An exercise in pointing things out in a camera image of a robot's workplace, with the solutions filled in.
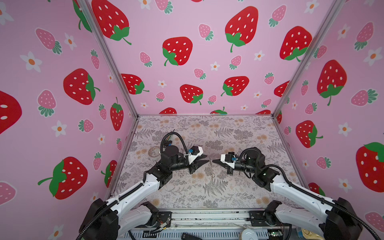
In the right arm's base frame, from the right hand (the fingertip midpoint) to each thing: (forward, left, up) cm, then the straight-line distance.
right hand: (213, 159), depth 71 cm
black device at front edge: (-30, +10, -20) cm, 37 cm away
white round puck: (-26, -19, -18) cm, 37 cm away
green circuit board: (-23, -32, -24) cm, 47 cm away
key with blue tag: (+3, -1, -23) cm, 23 cm away
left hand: (+1, +3, 0) cm, 3 cm away
